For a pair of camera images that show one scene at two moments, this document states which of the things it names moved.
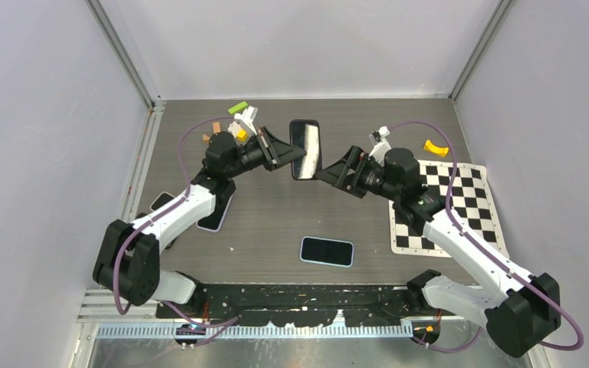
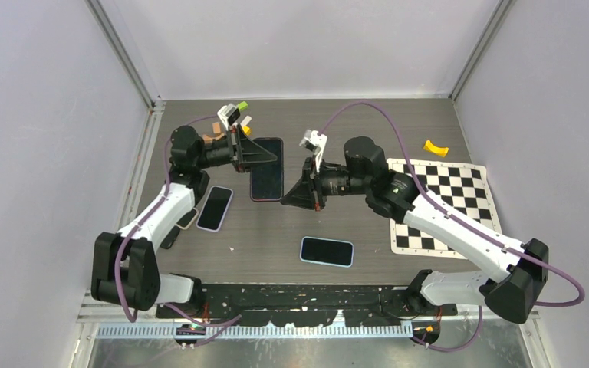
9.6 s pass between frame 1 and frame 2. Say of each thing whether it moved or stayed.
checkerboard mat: stayed
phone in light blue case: stayed
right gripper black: moved
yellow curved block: stayed
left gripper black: moved
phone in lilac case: stayed
